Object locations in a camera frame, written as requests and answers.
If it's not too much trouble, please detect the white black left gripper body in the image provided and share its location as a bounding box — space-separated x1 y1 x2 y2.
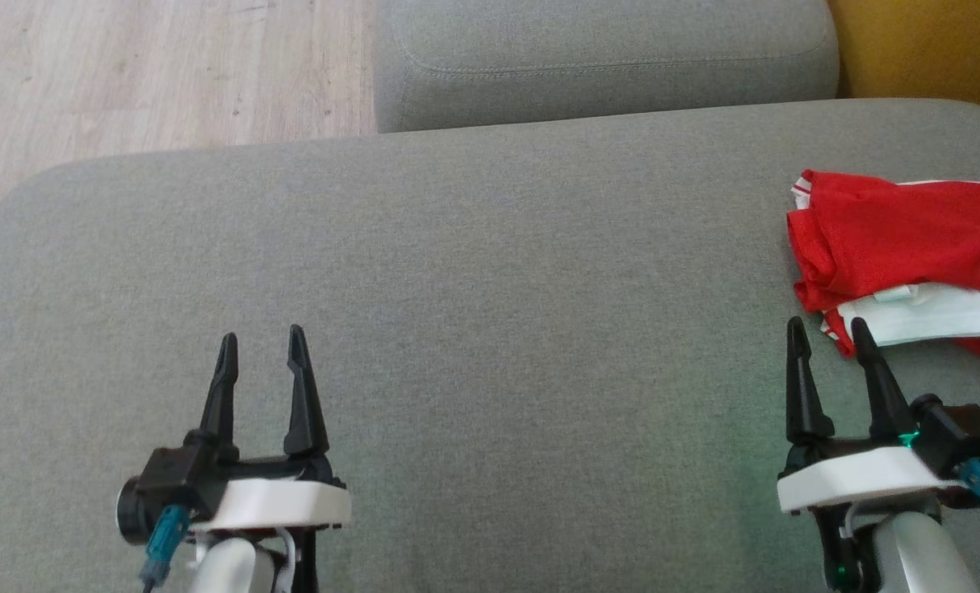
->
189 453 352 530

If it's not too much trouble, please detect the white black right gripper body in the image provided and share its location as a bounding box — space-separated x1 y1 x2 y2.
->
777 432 964 516

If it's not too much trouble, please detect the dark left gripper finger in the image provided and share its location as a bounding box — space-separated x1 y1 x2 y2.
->
282 325 331 459
199 333 240 462

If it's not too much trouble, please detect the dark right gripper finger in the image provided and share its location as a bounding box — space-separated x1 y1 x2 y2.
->
850 318 919 441
785 316 835 447

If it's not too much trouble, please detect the red garment white label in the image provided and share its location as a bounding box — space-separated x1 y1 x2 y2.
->
819 282 980 362

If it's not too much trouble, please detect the red garment white waistband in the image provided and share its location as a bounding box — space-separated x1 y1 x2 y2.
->
787 169 980 314

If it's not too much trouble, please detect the large grey sofa ottoman cushion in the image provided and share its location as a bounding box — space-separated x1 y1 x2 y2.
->
0 97 980 593

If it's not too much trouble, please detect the wide yellow sofa back cushion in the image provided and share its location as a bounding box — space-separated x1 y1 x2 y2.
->
825 0 980 118

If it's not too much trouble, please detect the long grey sofa seat cushion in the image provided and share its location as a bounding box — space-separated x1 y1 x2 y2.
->
372 0 842 134

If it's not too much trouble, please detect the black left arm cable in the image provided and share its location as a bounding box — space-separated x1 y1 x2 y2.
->
291 530 320 593

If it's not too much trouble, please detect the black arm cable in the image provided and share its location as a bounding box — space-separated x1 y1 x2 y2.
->
814 504 878 593
291 530 320 593

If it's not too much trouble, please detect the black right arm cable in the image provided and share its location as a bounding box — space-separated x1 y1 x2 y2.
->
814 504 878 593

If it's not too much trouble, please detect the blue plug left camera cable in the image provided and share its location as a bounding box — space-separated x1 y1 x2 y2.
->
141 504 192 593

